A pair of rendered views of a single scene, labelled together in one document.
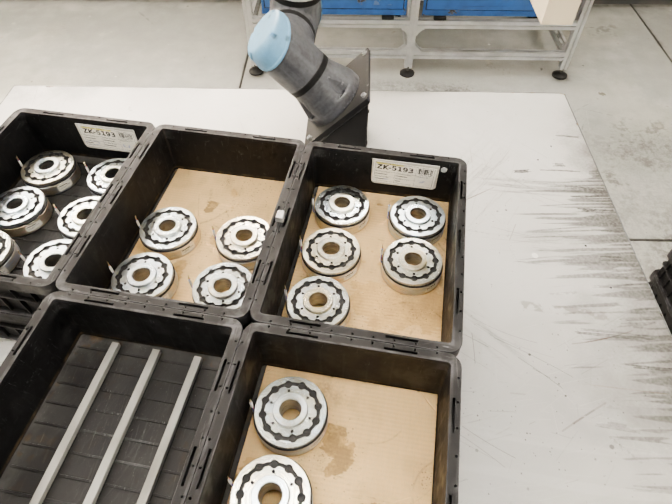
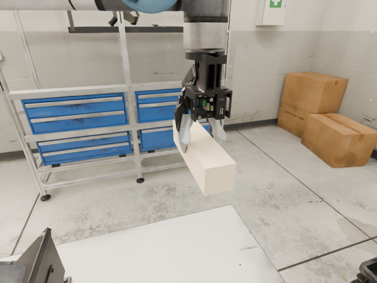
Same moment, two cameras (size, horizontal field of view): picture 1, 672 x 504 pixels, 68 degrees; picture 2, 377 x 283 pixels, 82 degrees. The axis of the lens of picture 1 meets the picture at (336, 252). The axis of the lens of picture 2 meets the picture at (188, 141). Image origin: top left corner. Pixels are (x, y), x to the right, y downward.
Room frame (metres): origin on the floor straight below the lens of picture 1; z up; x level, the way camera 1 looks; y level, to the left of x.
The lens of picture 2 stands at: (0.68, -0.27, 1.32)
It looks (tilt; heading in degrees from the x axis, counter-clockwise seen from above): 27 degrees down; 341
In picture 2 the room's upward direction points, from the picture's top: straight up
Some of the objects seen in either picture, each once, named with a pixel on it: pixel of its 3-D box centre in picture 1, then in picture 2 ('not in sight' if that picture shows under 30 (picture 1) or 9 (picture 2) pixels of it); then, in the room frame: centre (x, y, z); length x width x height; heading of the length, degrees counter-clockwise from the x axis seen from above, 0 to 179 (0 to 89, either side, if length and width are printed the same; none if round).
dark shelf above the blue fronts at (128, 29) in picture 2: not in sight; (152, 31); (2.70, -0.65, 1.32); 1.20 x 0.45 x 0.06; 88
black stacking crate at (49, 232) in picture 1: (47, 208); not in sight; (0.64, 0.53, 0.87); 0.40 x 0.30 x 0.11; 170
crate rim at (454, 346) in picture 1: (371, 233); not in sight; (0.53, -0.06, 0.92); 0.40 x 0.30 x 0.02; 170
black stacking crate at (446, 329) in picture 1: (369, 253); not in sight; (0.53, -0.06, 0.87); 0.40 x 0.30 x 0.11; 170
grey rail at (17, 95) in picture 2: not in sight; (128, 87); (2.51, -0.39, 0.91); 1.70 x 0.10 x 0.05; 88
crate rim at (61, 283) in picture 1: (196, 209); not in sight; (0.59, 0.24, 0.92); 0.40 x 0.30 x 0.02; 170
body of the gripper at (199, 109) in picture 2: not in sight; (205, 85); (1.06, -0.44, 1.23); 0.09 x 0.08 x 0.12; 178
